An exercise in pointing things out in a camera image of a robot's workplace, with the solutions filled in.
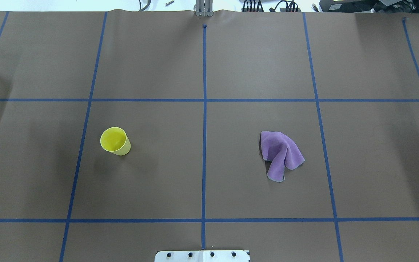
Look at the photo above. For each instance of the metal frame post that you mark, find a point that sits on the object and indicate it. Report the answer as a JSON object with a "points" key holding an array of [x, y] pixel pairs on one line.
{"points": [[204, 8]]}

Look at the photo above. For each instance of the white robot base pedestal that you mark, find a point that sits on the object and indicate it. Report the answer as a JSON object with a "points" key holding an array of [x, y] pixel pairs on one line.
{"points": [[203, 256]]}

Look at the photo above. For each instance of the black equipment box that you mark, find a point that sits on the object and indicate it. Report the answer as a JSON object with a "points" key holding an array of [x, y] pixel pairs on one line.
{"points": [[369, 6]]}

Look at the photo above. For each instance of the yellow plastic cup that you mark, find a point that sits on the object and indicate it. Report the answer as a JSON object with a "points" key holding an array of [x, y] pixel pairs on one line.
{"points": [[116, 141]]}

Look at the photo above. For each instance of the purple cloth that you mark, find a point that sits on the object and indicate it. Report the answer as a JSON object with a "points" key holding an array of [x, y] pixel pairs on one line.
{"points": [[282, 152]]}

